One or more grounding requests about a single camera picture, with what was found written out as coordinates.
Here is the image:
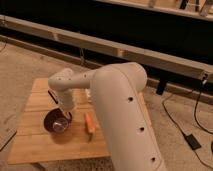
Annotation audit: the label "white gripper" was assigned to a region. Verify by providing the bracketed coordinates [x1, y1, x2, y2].
[57, 90, 74, 112]

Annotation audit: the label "dark purple ceramic bowl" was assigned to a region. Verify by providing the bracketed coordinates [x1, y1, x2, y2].
[43, 108, 72, 133]

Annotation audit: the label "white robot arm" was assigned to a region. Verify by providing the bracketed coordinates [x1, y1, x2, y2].
[48, 62, 167, 171]

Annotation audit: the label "dark brown rectangular block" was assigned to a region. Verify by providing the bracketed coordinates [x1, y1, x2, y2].
[48, 90, 58, 104]

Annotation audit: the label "orange carrot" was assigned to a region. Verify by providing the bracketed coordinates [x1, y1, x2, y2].
[84, 113, 96, 134]

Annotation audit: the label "wooden table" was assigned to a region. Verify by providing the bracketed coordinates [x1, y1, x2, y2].
[7, 78, 153, 166]

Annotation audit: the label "black power adapter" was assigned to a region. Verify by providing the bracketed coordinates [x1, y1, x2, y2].
[185, 134, 201, 150]

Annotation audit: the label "black cable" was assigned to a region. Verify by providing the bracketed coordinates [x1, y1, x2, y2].
[162, 74, 213, 171]

